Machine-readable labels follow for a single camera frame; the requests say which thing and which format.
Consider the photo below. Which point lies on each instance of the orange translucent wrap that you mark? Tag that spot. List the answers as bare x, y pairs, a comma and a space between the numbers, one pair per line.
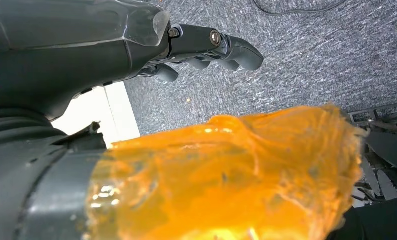
235, 172

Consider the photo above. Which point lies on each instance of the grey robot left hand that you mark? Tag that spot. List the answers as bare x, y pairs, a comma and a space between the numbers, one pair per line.
69, 49

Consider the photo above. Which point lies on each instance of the black metal frame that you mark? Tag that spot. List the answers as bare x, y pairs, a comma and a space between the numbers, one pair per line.
390, 149

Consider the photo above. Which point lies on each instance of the black robot body part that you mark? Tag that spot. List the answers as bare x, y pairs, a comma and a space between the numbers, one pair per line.
384, 222

